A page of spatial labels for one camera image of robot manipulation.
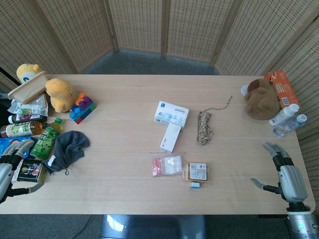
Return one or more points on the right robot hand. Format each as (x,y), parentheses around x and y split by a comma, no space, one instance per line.
(291,180)

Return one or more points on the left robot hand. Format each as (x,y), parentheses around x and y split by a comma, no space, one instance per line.
(5,171)

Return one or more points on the brown snack packet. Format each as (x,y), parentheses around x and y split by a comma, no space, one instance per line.
(197,171)

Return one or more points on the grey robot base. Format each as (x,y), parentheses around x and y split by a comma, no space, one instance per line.
(153,226)

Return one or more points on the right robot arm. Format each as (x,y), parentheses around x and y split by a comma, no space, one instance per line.
(300,221)

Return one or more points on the black snack box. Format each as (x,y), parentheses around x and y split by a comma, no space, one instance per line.
(31,170)

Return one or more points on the blue snack packet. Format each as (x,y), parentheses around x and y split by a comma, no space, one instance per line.
(13,144)

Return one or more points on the amber tea bottle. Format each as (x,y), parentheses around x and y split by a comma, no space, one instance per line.
(21,128)

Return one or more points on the green tea bottle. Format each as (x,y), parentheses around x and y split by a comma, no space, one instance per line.
(47,140)

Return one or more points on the clear water bottle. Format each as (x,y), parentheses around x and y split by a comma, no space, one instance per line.
(289,125)

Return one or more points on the dark purple label bottle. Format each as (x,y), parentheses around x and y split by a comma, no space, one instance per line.
(26,117)

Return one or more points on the white lotion bottle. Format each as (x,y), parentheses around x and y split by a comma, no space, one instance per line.
(284,114)

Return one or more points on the grey cloth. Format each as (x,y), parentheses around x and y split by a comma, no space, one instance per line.
(68,149)

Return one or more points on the clear snack packet green print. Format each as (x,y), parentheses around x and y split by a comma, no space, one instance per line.
(31,105)

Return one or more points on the brown plush bear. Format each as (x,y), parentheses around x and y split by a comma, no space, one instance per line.
(261,99)

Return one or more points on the beige plastic basket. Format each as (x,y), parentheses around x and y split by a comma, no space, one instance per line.
(28,88)

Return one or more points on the orange cardboard box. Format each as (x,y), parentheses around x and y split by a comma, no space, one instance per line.
(282,87)

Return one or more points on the orange plush duck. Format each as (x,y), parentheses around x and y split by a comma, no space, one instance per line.
(59,94)

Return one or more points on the small blue white eraser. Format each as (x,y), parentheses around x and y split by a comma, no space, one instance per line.
(195,185)

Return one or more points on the colourful building block toy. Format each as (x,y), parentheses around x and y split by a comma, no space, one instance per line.
(83,109)

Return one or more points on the yellow plush toy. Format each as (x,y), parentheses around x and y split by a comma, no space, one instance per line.
(26,72)

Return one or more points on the clear zip bag red label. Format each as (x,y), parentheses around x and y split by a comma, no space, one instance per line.
(167,165)

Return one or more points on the white slim carton box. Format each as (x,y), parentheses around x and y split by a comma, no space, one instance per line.
(170,137)

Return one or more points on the white tissue pack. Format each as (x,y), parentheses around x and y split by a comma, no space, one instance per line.
(170,115)

